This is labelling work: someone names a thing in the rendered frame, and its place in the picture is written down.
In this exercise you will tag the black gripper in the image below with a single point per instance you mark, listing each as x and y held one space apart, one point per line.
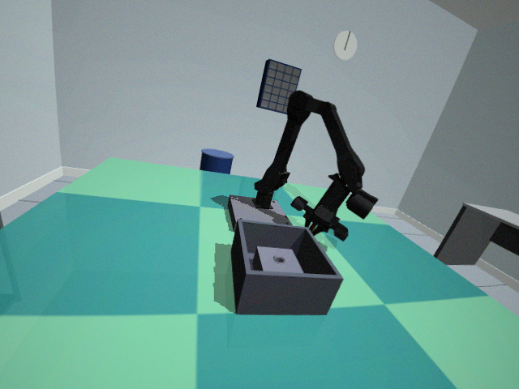
340 231

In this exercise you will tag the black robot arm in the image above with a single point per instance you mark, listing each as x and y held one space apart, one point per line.
350 167

